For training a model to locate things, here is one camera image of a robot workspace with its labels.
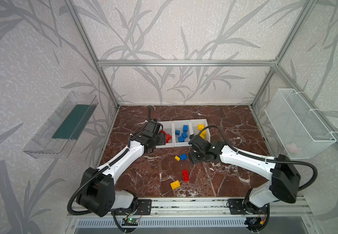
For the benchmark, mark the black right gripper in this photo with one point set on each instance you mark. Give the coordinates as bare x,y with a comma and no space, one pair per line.
193,161

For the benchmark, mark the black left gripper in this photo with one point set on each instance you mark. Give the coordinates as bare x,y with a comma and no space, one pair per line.
162,140

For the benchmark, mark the yellow tall lego brick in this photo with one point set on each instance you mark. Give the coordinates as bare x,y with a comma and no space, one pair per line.
203,134

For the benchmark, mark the dark blue upturned lego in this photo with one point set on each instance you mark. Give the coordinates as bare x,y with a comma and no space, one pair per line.
184,135

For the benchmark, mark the yellow long lego brick front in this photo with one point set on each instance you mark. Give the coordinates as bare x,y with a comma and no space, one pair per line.
200,127

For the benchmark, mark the long red lego brick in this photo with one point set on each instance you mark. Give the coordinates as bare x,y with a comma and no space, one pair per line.
185,176

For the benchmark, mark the yellow square lego brick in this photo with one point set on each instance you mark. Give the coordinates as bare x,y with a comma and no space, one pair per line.
175,185

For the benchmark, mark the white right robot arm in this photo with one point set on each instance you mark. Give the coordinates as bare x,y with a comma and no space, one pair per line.
283,179

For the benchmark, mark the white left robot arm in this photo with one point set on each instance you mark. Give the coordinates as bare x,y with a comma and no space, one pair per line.
96,193

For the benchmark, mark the white left bin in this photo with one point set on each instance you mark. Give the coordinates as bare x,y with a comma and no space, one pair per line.
168,133

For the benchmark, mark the white bin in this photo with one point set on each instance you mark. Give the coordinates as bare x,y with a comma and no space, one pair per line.
197,126
181,132
168,133

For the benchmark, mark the white right bin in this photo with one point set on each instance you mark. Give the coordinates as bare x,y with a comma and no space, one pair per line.
197,126

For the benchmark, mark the white middle bin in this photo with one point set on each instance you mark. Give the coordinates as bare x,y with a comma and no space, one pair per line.
181,132

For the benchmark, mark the green circuit board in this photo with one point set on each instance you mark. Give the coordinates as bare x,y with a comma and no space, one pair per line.
130,222

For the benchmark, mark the pink object in basket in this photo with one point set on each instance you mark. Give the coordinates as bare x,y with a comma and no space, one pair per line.
292,148

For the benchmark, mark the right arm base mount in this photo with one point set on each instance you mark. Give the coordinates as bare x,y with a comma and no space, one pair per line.
245,207

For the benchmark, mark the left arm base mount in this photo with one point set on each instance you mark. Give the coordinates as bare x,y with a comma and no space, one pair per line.
127,203

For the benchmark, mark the aluminium frame rail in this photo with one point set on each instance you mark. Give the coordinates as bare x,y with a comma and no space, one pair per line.
216,207

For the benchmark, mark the clear plastic wall tray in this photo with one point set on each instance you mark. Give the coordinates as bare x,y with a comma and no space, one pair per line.
59,134

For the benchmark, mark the white wire mesh basket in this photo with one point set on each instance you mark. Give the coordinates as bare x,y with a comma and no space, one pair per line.
294,121

